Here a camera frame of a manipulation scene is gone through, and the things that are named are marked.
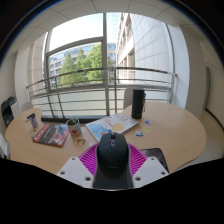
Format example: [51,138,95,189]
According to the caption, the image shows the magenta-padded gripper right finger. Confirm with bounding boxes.
[128,143,170,189]

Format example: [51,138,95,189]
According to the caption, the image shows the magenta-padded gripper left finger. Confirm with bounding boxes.
[56,143,101,189]

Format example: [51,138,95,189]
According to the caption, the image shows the black computer mouse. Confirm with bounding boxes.
[92,132,134,190]

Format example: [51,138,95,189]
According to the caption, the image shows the black printed mouse pad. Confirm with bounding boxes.
[139,147,170,174]

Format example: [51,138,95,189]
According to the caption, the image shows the potted plant in printed mug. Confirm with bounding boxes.
[65,117,83,137]

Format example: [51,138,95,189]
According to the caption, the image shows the red magazine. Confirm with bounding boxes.
[32,123,70,148]

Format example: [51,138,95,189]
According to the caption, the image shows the white illustrated magazine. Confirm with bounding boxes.
[84,113,140,143]

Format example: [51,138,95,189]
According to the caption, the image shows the black cylindrical bottle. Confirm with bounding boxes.
[130,88,147,120]

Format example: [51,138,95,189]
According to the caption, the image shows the white chair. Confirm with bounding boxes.
[122,87,134,109]
[20,100,34,113]
[0,133,11,159]

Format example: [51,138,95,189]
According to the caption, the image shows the black printer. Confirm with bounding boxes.
[0,96,19,129]

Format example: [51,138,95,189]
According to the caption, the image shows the metal balcony railing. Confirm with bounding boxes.
[25,67,178,118]

